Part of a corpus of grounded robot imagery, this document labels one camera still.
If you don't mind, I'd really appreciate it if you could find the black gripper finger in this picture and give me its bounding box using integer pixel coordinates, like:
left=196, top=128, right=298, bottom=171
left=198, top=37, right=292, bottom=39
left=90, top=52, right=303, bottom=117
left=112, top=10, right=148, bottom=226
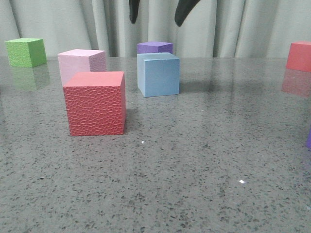
left=129, top=0, right=140, bottom=24
left=174, top=0, right=200, bottom=27

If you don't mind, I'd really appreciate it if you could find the light blue foam cube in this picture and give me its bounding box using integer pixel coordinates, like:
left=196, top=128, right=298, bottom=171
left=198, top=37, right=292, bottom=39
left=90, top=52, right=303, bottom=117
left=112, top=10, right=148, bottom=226
left=137, top=52, right=180, bottom=97

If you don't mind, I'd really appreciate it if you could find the grey curtain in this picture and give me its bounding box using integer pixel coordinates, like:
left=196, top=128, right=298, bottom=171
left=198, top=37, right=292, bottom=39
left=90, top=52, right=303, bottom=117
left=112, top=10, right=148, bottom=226
left=0, top=0, right=311, bottom=58

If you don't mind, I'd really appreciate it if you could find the purple foam cube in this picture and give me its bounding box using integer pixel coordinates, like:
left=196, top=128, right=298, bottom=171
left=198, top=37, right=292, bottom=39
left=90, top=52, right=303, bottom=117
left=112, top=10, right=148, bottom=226
left=137, top=41, right=173, bottom=54

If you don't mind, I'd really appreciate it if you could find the pink foam cube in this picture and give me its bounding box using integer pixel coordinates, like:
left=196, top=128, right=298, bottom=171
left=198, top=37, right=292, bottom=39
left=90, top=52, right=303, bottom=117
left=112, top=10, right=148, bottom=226
left=58, top=49, right=106, bottom=85

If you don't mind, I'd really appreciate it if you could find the red textured foam cube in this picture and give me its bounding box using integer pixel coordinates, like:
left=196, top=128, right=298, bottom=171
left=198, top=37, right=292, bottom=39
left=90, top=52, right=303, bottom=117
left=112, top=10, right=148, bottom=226
left=63, top=71, right=126, bottom=136

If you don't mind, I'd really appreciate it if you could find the green foam cube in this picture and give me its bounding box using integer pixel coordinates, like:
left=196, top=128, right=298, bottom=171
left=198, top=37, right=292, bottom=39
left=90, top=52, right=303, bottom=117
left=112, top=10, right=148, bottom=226
left=5, top=38, right=47, bottom=67

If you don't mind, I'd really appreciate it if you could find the red foam cube at right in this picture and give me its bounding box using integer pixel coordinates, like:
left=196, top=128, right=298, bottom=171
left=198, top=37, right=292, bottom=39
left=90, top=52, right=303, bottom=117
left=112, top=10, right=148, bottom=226
left=286, top=41, right=311, bottom=72

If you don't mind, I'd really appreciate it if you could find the purple cube at right edge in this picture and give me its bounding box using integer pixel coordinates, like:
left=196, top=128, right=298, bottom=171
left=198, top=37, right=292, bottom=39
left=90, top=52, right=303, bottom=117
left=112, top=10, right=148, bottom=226
left=306, top=129, right=311, bottom=149

